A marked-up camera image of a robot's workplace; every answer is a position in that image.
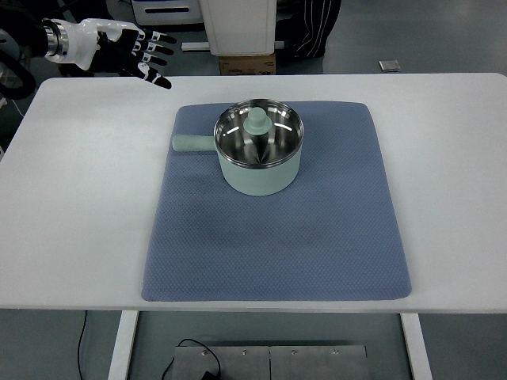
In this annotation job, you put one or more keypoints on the cardboard box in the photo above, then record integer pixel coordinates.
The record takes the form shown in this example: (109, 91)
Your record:
(247, 65)

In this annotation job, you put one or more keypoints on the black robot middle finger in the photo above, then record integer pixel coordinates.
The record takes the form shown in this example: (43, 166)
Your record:
(152, 47)

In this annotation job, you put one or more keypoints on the metal base plate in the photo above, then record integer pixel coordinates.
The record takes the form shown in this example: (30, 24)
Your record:
(271, 362)

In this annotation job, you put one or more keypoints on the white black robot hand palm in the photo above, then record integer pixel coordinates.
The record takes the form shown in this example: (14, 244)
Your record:
(83, 43)

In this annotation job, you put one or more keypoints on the white table leg left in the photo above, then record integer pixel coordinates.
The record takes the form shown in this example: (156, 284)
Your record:
(122, 350)

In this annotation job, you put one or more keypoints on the glass lid with green knob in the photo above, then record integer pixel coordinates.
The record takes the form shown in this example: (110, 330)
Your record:
(258, 133)

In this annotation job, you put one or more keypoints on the person in striped trousers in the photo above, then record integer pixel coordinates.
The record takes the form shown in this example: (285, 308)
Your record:
(305, 33)

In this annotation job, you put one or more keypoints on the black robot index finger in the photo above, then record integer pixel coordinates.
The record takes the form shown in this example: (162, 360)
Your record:
(146, 58)

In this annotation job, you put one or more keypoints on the white table leg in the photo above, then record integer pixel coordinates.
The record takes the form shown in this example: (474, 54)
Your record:
(122, 350)
(415, 346)

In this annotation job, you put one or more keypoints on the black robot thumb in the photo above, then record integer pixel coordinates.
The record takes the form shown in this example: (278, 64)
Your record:
(151, 75)

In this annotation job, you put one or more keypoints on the white appliance with dark slot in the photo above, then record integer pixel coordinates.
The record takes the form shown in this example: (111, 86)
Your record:
(167, 12)

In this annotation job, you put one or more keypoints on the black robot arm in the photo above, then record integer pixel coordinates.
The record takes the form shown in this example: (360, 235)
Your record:
(23, 38)

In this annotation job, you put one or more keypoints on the blue textured mat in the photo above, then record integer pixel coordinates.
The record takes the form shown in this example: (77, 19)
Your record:
(331, 235)

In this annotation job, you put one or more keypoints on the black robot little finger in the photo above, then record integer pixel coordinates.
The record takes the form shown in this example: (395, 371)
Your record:
(140, 42)

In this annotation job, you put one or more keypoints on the white table leg right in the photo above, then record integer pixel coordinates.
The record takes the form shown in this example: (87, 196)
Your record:
(415, 346)

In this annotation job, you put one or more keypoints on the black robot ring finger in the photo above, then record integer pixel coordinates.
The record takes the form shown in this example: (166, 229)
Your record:
(160, 37)

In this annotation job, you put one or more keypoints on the grey floor plate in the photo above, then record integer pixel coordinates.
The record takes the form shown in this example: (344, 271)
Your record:
(389, 66)

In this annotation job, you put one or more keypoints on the white cabinet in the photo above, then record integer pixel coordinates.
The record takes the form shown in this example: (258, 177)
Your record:
(239, 28)

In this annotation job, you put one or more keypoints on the green pot with handle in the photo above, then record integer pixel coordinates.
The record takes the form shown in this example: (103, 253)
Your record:
(253, 182)

